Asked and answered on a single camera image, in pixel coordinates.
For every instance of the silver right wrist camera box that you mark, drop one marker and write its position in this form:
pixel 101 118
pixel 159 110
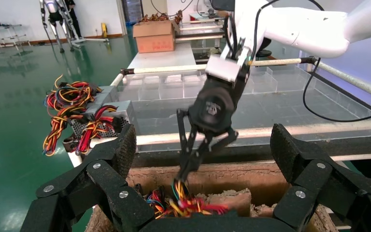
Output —
pixel 224 69

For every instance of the brown pulp divider box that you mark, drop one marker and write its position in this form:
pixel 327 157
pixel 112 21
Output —
pixel 236 177

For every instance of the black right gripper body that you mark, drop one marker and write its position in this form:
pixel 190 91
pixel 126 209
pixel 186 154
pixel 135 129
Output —
pixel 214 107

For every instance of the brown cardboard carton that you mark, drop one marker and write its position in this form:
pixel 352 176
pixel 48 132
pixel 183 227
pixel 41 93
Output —
pixel 155 38

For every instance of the yellow floor sign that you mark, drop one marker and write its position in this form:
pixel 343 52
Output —
pixel 104 30

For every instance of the metal shelving workbench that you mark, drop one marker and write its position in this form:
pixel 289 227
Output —
pixel 201 35

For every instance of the black pipe end cap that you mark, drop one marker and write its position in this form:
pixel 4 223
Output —
pixel 71 144

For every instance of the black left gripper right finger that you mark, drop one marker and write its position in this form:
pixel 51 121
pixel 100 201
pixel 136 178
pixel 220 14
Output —
pixel 316 185

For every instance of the white work table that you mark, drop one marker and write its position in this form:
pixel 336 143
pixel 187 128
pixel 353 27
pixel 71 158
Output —
pixel 163 59

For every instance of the person in black clothes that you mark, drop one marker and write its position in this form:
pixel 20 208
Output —
pixel 73 19

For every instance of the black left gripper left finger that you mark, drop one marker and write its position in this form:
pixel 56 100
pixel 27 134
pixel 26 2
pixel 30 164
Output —
pixel 108 189

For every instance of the black pipe corner clamp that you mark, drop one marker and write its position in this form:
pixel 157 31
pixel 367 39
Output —
pixel 127 71
pixel 308 60

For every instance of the black textured conveyor frame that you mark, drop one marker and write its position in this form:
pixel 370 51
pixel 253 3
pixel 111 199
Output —
pixel 268 152

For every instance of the black round stool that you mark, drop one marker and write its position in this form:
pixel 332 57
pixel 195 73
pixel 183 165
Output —
pixel 264 53

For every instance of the metal frame desk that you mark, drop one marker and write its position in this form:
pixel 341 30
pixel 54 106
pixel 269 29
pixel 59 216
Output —
pixel 9 35

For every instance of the clear acrylic divider tray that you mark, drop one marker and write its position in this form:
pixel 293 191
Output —
pixel 268 83

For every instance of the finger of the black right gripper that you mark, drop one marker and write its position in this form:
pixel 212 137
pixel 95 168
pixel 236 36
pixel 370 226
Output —
pixel 225 139
pixel 185 150

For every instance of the dark blue storage cabinet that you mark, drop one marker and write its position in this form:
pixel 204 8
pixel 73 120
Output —
pixel 132 11

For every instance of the silver humanoid robot on stand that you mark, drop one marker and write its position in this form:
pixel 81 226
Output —
pixel 55 16

